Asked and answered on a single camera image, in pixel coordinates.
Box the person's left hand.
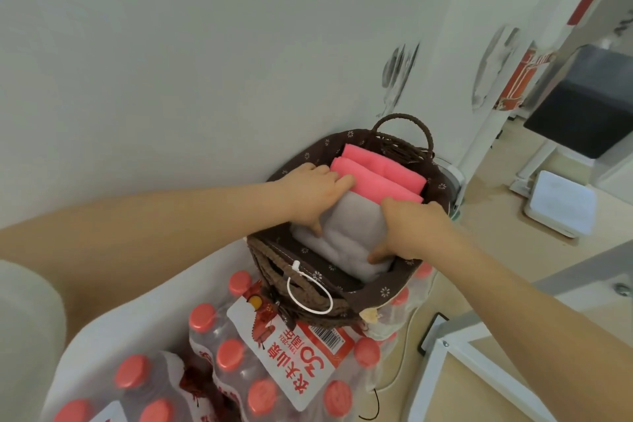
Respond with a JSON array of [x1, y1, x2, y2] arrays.
[[276, 163, 357, 238]]

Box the person's right hand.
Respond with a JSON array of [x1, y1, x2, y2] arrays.
[[368, 197, 454, 264]]

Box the grey towel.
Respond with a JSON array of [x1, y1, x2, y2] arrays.
[[291, 191, 396, 284]]

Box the pink towel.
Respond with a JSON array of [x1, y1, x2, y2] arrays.
[[330, 157, 425, 205], [341, 143, 427, 195]]

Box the brown woven basket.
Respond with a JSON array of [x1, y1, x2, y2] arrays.
[[246, 113, 458, 330]]

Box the person's right forearm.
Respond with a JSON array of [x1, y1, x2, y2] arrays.
[[435, 226, 633, 422]]

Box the person's left forearm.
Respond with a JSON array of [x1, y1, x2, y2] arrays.
[[0, 179, 293, 338]]

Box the person's grey sleeve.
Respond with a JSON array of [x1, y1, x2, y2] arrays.
[[0, 260, 68, 422]]

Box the black bag white rim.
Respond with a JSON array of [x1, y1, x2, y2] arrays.
[[435, 157, 467, 222]]

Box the white square box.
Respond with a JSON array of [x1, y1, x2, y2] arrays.
[[523, 170, 598, 239]]

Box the white tower gym machine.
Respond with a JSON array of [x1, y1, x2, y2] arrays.
[[403, 238, 633, 422]]

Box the red white banner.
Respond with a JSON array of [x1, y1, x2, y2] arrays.
[[494, 48, 553, 112]]

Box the stack of bottled water packs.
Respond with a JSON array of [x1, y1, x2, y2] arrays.
[[51, 260, 436, 422]]

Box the white black padded gym machine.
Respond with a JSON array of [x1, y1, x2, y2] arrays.
[[509, 43, 633, 198]]

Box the white cable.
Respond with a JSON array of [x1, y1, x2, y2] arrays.
[[368, 283, 436, 393]]

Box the black cable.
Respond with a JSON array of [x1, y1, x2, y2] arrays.
[[358, 388, 380, 421]]

